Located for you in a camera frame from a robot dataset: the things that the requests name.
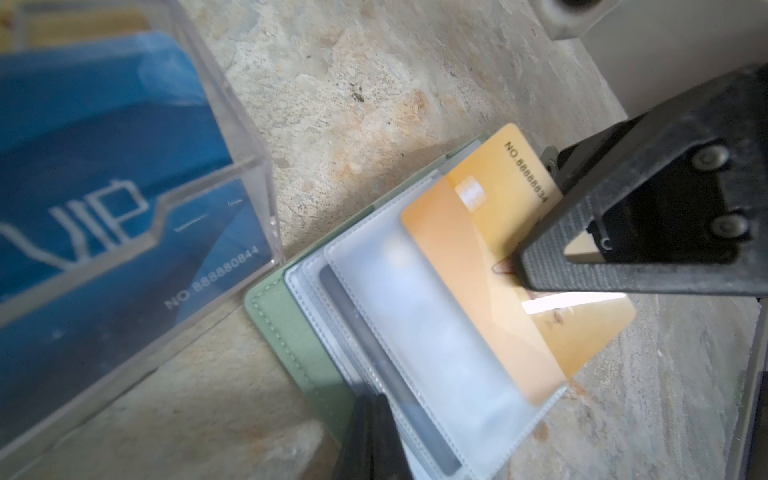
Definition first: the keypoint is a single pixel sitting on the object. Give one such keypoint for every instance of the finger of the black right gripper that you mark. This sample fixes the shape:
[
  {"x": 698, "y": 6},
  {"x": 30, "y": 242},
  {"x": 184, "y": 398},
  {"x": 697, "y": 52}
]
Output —
[{"x": 673, "y": 201}]

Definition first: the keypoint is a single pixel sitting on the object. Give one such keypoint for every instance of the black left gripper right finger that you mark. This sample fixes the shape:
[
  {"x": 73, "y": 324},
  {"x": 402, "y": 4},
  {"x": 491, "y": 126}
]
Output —
[{"x": 389, "y": 459}]

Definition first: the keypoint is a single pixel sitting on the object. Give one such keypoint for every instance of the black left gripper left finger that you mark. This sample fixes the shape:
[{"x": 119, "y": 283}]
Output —
[{"x": 355, "y": 456}]

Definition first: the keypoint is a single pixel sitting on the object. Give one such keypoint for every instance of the gold credit card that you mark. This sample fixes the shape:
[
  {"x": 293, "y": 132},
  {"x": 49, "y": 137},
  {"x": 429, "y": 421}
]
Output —
[{"x": 468, "y": 225}]

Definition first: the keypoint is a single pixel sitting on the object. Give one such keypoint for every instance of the blue card in stand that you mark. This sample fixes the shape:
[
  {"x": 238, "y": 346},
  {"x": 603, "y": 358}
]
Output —
[{"x": 108, "y": 210}]

